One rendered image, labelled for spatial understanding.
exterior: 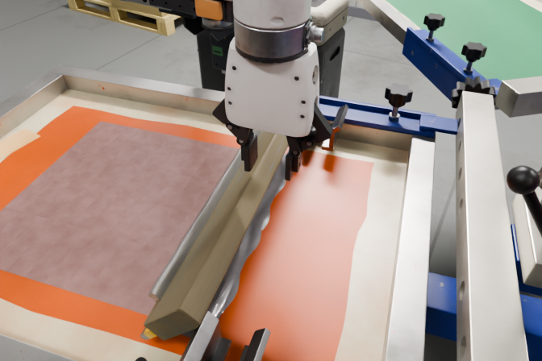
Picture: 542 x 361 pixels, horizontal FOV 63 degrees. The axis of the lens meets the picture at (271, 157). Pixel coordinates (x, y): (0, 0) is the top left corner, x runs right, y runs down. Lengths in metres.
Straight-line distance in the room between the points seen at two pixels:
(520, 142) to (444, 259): 1.03
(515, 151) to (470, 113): 1.89
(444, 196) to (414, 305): 1.70
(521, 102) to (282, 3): 0.58
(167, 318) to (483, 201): 0.40
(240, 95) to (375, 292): 0.30
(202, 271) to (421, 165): 0.40
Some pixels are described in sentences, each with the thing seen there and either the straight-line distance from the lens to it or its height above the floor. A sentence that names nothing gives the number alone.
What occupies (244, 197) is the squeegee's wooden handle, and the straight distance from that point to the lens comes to 0.55.
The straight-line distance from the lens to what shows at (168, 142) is 0.82.
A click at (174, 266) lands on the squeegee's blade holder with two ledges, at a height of 1.01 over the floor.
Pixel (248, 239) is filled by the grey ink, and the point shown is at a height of 0.96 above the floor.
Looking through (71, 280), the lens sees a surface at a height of 0.96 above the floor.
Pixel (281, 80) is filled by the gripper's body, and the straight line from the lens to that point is 0.45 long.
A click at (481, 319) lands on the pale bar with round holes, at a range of 0.50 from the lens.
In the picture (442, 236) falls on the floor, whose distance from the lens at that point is 2.04.
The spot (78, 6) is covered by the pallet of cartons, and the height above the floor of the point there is 0.03.
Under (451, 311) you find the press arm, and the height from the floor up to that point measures 0.92.
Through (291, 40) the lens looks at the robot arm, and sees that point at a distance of 0.43.
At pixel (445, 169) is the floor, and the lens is 2.39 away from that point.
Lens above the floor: 1.43
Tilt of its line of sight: 39 degrees down
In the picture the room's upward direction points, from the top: straight up
